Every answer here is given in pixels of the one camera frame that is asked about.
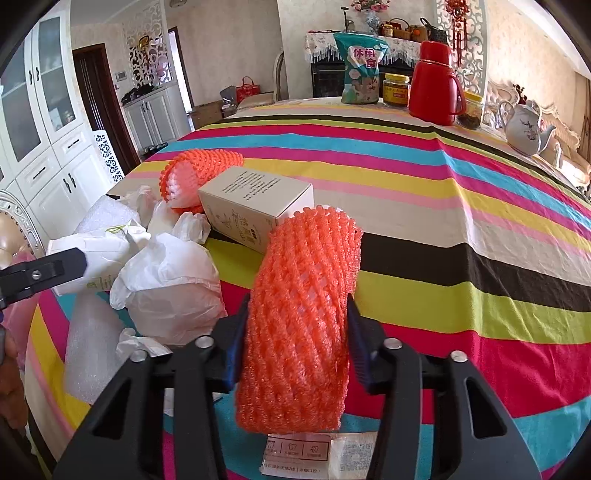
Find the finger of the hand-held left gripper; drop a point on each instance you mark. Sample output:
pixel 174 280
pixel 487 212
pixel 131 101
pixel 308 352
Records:
pixel 37 274

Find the small white plastic wrapper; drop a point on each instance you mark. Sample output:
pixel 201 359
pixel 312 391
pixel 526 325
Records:
pixel 159 217

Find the ornate cream sofa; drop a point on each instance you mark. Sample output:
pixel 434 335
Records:
pixel 568 138

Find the white foam sheet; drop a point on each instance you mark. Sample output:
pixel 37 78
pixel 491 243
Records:
pixel 101 214

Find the white shoe cabinet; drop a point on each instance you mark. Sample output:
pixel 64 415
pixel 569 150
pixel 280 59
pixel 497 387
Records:
pixel 152 120

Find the cream dining chair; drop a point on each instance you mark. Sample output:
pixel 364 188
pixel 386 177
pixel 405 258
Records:
pixel 258 99

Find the white display cabinet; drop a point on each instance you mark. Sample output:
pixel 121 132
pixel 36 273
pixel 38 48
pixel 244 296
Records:
pixel 41 138

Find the glass jar yellow lid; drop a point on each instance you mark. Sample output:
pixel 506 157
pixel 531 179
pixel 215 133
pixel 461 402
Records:
pixel 396 92

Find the orange foam net white lining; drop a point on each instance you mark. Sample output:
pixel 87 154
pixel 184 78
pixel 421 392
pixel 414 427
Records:
pixel 203 166

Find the white carved screen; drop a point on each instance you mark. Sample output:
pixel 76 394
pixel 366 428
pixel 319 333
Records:
pixel 145 50

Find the red knot wall ornament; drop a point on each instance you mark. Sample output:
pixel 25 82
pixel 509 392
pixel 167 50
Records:
pixel 456 27

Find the dark wooden door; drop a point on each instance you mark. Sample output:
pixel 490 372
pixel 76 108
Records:
pixel 99 101

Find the wicker basket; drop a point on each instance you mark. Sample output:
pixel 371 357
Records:
pixel 399 28

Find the striped colourful tablecloth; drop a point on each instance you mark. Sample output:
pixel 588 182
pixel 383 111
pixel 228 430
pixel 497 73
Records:
pixel 438 230

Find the white cardboard box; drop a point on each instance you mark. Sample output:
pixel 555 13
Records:
pixel 258 194

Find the orange foam net sleeve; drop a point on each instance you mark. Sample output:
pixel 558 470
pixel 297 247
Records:
pixel 300 314

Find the crumpled white plastic bag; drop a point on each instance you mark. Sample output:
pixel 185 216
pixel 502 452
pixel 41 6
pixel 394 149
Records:
pixel 171 281

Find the red gift bag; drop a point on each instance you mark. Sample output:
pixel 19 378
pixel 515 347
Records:
pixel 248 91

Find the teal snack bag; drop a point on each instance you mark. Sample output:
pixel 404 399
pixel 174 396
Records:
pixel 362 69

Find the ornate tan leather chair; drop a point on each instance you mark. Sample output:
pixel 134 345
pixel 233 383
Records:
pixel 14 230

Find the black handbag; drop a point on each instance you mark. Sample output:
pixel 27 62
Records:
pixel 436 32

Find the floral lace cloth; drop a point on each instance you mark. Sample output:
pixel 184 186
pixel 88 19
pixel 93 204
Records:
pixel 323 46

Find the red thermos jug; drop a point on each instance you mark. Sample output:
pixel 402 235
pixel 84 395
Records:
pixel 434 87

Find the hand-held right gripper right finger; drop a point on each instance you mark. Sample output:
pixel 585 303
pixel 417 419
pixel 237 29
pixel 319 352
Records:
pixel 362 364

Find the brown cardboard box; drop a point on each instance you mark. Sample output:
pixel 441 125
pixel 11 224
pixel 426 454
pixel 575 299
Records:
pixel 207 115

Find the white carved floor panel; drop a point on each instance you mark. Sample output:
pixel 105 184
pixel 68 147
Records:
pixel 110 154

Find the dark fireplace cabinet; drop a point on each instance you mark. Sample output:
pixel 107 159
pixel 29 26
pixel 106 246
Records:
pixel 328 78

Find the grey shopping bag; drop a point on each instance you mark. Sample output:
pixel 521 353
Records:
pixel 228 97

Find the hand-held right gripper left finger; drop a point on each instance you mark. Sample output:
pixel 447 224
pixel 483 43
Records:
pixel 233 364

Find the white porcelain teapot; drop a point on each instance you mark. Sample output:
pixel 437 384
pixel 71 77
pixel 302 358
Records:
pixel 524 129

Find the dark-filled jar yellow lid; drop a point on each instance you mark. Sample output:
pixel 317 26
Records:
pixel 470 113

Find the person's left hand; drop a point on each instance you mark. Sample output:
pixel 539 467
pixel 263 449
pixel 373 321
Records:
pixel 11 392

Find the clear bubble wrap sheet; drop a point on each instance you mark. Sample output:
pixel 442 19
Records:
pixel 92 350

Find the tooth-print paper box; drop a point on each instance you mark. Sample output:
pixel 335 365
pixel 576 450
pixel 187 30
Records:
pixel 304 454

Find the pink flower vase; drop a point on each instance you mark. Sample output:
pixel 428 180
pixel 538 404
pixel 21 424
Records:
pixel 371 16

